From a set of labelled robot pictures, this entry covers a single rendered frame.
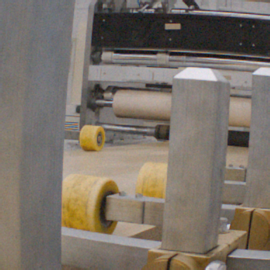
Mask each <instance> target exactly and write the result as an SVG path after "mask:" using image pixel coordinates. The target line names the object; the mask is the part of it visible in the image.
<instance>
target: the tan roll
mask: <svg viewBox="0 0 270 270"><path fill-rule="evenodd" d="M171 99H172V93H165V92H153V91H131V90H118V91H116V94H115V96H114V99H104V98H97V100H96V105H97V106H103V107H112V108H113V112H114V114H115V116H116V117H118V118H127V119H137V120H155V121H164V122H170V120H171V109H172V103H171ZM251 102H252V99H251V98H232V97H230V103H229V126H232V127H248V128H250V120H251V118H250V111H251Z"/></svg>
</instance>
